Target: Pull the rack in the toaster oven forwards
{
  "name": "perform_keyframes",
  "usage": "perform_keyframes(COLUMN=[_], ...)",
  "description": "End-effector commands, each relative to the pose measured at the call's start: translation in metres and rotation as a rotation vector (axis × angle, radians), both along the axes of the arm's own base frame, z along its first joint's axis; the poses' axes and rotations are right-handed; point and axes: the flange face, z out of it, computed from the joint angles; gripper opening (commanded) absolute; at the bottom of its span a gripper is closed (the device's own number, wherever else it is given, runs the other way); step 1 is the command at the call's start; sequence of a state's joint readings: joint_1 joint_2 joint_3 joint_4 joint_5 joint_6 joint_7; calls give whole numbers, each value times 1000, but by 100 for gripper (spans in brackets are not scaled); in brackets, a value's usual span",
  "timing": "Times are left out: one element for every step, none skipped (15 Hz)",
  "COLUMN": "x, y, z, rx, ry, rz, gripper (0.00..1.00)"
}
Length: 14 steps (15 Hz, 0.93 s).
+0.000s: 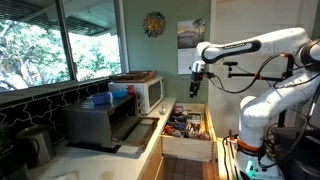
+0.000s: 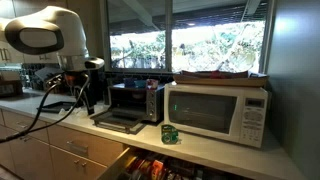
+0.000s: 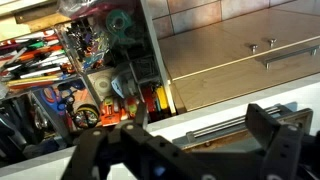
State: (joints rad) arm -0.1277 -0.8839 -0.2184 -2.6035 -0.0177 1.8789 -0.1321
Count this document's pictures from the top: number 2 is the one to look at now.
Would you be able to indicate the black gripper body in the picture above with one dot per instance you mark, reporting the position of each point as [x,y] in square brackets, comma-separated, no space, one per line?
[80,83]

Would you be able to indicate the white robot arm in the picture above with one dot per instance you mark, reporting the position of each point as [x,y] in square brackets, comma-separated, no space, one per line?
[56,30]

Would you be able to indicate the black toaster oven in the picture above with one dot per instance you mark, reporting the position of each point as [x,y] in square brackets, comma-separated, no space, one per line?
[130,109]

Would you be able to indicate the small items atop toaster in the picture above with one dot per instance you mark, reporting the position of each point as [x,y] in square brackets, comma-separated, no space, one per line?
[148,83]

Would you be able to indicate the white microwave oven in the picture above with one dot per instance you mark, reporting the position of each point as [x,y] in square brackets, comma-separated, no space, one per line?
[235,114]

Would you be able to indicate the black baking tray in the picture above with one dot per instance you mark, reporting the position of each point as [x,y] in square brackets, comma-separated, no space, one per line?
[57,106]

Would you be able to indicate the wooden cabinet drawers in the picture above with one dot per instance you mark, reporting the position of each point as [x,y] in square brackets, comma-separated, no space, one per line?
[59,153]

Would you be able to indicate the open drawer with packets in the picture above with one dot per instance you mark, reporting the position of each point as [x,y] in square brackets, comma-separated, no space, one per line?
[140,164]

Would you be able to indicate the wooden tray on microwave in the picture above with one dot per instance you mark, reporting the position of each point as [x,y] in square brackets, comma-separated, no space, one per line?
[220,78]

